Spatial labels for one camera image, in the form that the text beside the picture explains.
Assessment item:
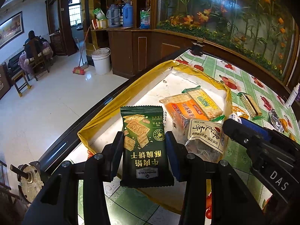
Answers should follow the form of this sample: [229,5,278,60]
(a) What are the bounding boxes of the sandwich cracker pack green ends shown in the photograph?
[237,92,262,119]

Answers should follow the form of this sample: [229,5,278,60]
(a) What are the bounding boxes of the small orange snack packet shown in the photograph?
[279,118,288,132]

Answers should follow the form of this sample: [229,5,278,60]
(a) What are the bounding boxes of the white spray bottle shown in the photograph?
[285,83,299,108]

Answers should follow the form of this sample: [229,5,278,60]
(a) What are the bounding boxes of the small silver foil bag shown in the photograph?
[268,109,284,133]

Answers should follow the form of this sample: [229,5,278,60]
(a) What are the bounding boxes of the orange cracker pack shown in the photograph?
[159,93,208,134]

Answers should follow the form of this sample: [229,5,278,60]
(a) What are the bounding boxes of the framed landscape painting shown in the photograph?
[0,11,24,48]

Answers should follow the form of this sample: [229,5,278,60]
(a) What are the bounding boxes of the red broom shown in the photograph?
[72,27,90,75]

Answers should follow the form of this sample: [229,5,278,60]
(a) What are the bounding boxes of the wooden stool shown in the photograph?
[11,70,32,97]

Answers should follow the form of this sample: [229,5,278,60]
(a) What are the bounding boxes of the blue thermos jug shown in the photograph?
[122,3,133,27]

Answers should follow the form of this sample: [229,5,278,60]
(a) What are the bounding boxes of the large orange snack bag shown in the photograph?
[232,105,249,119]

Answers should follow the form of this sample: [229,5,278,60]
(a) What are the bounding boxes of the seated person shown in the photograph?
[18,30,53,75]

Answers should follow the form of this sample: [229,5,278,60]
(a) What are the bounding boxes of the clear bag beige label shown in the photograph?
[183,119,228,163]

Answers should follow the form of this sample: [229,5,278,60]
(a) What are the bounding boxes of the yellow-rimmed white tray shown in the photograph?
[78,60,232,213]

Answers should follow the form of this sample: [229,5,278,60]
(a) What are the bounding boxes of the grey water jug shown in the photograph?
[106,4,120,27]

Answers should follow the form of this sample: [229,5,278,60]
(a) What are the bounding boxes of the white plastic bucket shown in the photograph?
[91,48,111,75]

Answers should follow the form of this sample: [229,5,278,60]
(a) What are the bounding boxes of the dark glass jar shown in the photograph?
[190,38,204,56]

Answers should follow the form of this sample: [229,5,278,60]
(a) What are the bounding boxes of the yellow-green cracker pack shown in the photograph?
[182,86,225,122]

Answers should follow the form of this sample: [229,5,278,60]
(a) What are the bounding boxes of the dark green cracker bag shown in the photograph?
[120,106,174,188]

